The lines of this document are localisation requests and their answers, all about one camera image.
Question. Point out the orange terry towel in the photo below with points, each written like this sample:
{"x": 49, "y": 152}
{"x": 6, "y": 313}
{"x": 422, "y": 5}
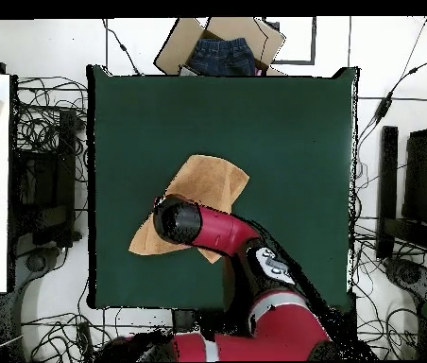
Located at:
{"x": 206, "y": 177}

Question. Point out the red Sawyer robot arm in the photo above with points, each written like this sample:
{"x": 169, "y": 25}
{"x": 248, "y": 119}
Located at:
{"x": 225, "y": 230}

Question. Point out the dark green table cloth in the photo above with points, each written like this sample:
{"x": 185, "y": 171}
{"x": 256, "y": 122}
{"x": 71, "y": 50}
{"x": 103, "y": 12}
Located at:
{"x": 293, "y": 132}

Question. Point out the blue denim jeans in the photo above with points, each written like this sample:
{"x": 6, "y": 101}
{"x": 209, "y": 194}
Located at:
{"x": 221, "y": 56}

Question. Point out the brown cardboard box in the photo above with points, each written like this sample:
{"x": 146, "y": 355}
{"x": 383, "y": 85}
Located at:
{"x": 175, "y": 49}

